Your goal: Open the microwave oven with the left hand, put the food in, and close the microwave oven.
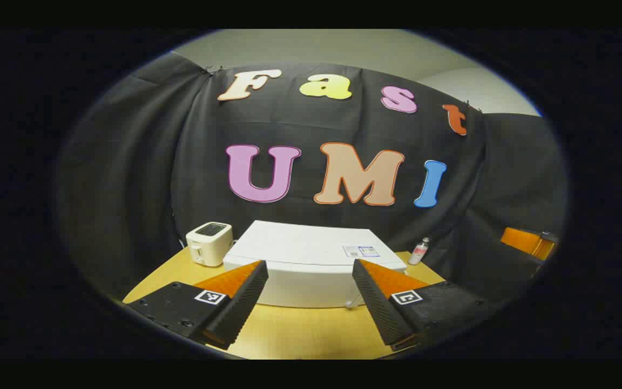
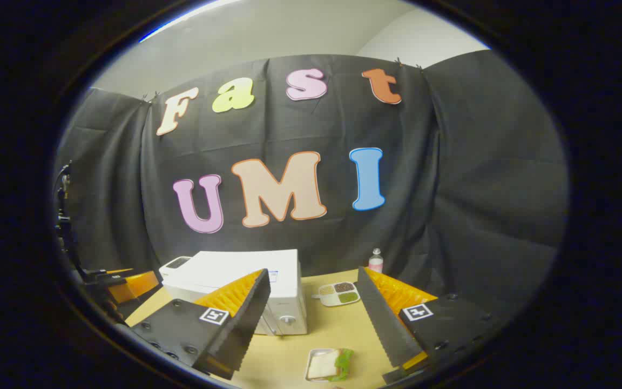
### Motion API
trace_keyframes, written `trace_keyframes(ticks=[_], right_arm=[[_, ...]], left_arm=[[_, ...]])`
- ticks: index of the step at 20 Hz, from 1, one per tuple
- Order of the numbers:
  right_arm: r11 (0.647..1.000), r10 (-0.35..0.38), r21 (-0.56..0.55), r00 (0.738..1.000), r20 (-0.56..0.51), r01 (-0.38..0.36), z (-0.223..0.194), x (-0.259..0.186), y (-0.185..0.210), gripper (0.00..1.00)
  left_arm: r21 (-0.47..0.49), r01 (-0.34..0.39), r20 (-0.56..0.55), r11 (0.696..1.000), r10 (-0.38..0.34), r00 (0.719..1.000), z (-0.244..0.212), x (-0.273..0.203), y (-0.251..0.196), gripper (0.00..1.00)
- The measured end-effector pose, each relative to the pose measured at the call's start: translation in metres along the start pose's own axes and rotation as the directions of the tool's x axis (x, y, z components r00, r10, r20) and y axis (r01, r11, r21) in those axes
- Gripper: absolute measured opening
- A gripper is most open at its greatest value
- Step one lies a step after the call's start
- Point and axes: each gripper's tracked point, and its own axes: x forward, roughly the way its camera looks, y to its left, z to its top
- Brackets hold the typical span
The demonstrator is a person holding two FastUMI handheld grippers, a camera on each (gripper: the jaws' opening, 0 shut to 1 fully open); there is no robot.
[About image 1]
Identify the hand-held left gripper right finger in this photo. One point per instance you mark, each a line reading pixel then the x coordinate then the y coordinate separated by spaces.
pixel 378 305

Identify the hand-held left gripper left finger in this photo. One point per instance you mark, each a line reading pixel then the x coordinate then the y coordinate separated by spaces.
pixel 241 308

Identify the white microwave oven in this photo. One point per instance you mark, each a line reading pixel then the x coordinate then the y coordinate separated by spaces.
pixel 300 254

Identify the clear bottle with pink label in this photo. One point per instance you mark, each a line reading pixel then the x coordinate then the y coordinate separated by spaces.
pixel 418 254

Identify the white toaster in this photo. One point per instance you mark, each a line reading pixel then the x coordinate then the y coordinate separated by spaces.
pixel 208 248

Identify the orange wooden chair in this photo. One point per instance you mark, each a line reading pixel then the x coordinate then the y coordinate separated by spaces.
pixel 521 240

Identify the black backdrop cloth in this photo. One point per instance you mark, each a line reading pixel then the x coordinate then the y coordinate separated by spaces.
pixel 154 162

